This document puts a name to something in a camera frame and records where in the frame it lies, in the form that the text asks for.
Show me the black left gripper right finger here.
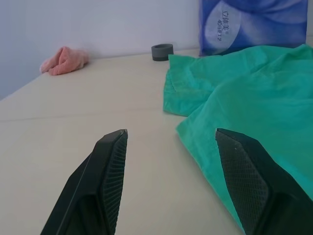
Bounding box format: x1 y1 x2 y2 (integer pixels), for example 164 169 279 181
214 128 313 235

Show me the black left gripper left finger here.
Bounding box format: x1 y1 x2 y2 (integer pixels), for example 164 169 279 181
40 128 129 235

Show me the green shirt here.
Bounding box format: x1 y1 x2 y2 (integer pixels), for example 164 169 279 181
162 44 313 233

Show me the pink plush cloth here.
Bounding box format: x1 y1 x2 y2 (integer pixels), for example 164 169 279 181
40 46 90 76

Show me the purple-blue tissue multipack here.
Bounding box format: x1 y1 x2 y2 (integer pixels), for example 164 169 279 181
197 0 308 57

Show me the dark grey round ring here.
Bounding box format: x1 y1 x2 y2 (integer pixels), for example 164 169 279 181
151 44 175 62

